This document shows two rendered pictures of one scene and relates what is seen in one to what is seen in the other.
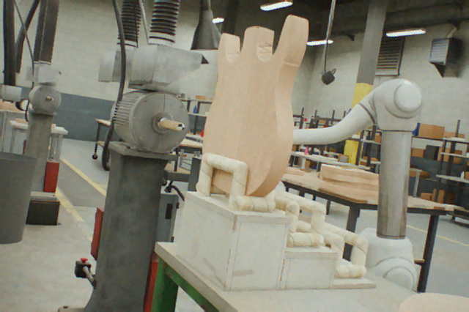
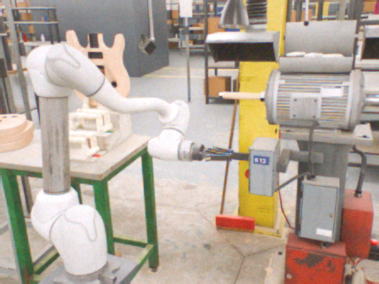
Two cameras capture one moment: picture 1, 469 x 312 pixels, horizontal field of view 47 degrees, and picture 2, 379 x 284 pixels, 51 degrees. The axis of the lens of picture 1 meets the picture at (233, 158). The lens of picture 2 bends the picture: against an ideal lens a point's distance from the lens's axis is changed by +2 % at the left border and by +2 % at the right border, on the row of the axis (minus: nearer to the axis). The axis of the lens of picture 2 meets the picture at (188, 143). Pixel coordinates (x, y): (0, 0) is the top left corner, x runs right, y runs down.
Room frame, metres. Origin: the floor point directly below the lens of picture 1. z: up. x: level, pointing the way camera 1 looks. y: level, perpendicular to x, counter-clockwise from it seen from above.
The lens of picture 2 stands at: (3.28, -1.15, 1.66)
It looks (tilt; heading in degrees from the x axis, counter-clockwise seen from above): 19 degrees down; 138
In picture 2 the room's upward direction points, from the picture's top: 2 degrees counter-clockwise
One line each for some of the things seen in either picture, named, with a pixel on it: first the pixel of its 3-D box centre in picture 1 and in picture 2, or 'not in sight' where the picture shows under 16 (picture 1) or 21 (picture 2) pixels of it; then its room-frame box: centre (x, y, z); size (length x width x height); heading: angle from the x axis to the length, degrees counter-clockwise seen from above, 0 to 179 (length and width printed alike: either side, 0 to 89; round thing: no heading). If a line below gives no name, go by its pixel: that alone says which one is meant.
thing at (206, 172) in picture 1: (205, 177); not in sight; (1.35, 0.06, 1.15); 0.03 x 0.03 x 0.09
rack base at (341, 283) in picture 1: (322, 269); (77, 155); (1.45, -0.29, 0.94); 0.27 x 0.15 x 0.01; 31
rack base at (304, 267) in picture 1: (278, 254); (91, 138); (1.37, -0.15, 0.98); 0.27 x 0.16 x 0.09; 31
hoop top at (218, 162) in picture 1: (223, 163); not in sight; (1.27, 0.02, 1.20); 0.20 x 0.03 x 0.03; 30
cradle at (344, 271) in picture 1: (348, 271); not in sight; (1.37, -0.34, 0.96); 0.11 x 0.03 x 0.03; 121
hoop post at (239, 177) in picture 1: (237, 189); not in sight; (1.20, -0.02, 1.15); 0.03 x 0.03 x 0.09
